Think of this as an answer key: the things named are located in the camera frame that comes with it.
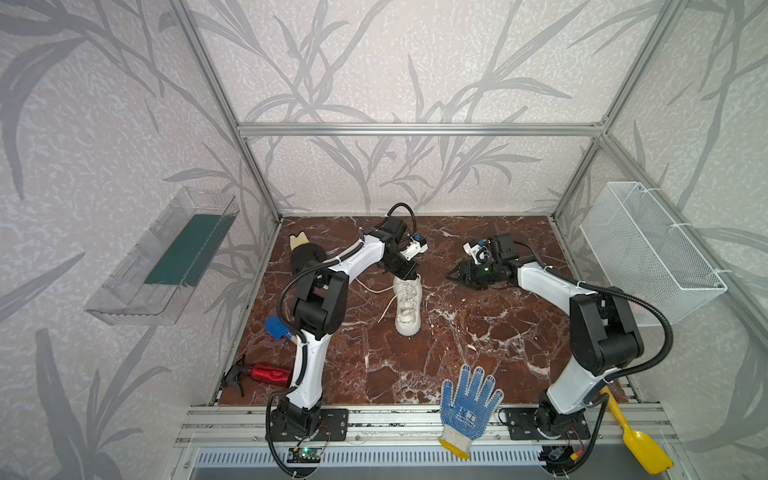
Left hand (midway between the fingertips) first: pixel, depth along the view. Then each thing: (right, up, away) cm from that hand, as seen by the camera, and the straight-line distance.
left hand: (418, 266), depth 95 cm
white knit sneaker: (-3, -8, -3) cm, 10 cm away
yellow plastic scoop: (+53, -41, -25) cm, 71 cm away
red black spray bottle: (-41, -27, -16) cm, 52 cm away
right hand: (+10, -1, -4) cm, 11 cm away
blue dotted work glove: (+10, -36, -21) cm, 43 cm away
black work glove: (-41, +4, +13) cm, 43 cm away
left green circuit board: (-29, -44, -24) cm, 57 cm away
